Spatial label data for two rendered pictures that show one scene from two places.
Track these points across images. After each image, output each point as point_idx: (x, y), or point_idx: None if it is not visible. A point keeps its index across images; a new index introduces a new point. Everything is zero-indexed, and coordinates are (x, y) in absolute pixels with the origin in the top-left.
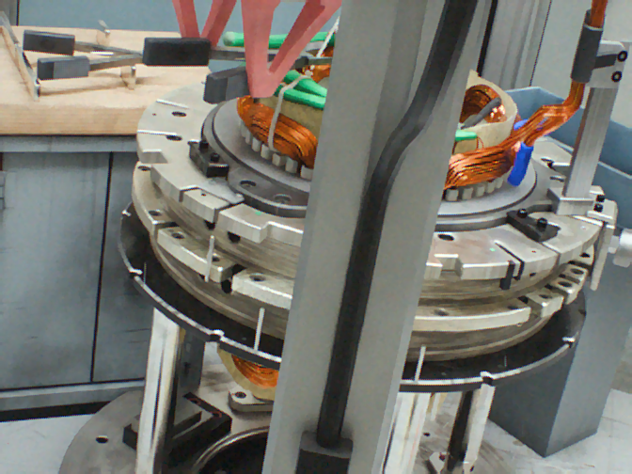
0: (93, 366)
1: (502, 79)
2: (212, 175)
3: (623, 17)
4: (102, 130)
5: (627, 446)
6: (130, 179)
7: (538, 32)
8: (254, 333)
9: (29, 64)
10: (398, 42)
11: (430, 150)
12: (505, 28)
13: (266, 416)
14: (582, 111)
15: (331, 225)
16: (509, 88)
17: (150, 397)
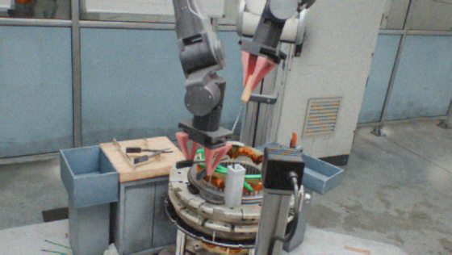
0: (152, 243)
1: (261, 135)
2: (194, 194)
3: (290, 86)
4: (153, 175)
5: (311, 245)
6: (161, 187)
7: (271, 121)
8: (211, 236)
9: (129, 158)
10: (274, 216)
11: (281, 234)
12: (261, 121)
13: (205, 251)
14: (287, 148)
15: (263, 248)
16: (264, 138)
17: (177, 254)
